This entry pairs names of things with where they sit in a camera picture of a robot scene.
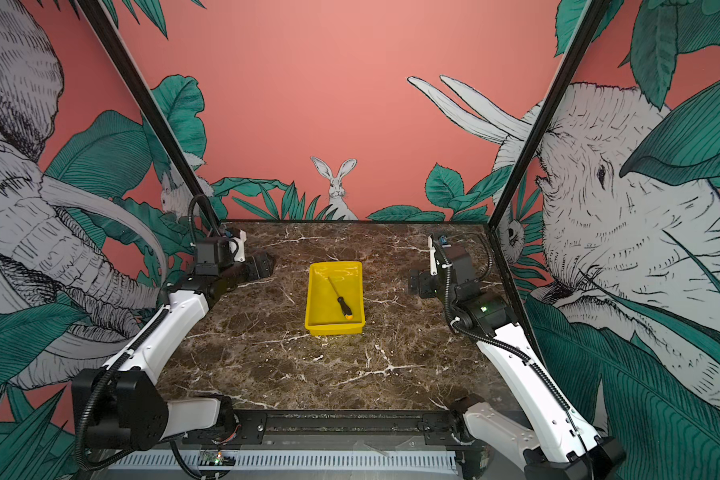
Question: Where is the black yellow screwdriver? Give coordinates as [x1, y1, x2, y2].
[327, 277, 354, 320]

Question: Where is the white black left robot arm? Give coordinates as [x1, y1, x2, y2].
[72, 234, 276, 454]

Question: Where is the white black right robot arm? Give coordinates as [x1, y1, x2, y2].
[409, 235, 626, 479]

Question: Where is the yellow plastic bin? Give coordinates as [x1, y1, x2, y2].
[304, 261, 366, 336]

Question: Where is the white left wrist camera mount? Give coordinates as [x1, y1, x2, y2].
[228, 229, 247, 262]

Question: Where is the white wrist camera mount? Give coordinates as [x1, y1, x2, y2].
[228, 229, 247, 262]
[427, 235, 438, 276]

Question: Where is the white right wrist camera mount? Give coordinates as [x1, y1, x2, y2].
[427, 235, 438, 276]

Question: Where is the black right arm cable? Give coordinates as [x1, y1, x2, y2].
[443, 232, 595, 475]

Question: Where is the black front mounting rail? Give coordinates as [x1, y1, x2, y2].
[225, 410, 474, 447]

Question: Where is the black left corner post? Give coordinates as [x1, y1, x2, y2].
[77, 0, 220, 235]

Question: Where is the black corner post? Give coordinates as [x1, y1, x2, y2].
[77, 0, 220, 235]
[488, 0, 610, 232]

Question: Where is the white perforated cable tray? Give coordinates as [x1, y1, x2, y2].
[104, 449, 458, 473]

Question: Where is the black right corner post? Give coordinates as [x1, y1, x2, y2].
[488, 0, 610, 232]

